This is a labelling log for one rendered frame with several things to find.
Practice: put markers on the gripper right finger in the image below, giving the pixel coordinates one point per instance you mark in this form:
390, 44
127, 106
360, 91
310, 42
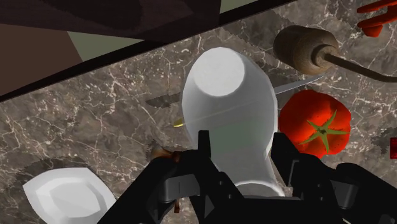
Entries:
322, 189

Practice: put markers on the thin yellow stick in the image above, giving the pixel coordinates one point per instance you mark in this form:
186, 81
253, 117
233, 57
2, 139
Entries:
178, 123

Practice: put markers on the white bowl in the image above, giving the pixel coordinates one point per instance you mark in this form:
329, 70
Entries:
68, 195

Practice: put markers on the silver knife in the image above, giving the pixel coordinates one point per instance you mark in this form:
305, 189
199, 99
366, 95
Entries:
297, 83

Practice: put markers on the brown glossy object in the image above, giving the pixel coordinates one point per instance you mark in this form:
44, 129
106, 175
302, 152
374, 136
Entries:
159, 152

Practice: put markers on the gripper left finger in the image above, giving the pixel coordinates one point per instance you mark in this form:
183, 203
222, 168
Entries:
186, 173

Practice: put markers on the white vase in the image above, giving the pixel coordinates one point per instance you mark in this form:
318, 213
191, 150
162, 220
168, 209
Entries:
226, 102

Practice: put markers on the red block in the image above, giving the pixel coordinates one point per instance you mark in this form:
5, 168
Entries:
394, 148

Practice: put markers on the red tomato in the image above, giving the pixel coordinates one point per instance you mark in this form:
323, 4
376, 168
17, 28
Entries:
310, 108

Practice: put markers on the red utensil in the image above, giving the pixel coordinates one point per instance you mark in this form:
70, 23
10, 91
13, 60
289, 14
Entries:
373, 23

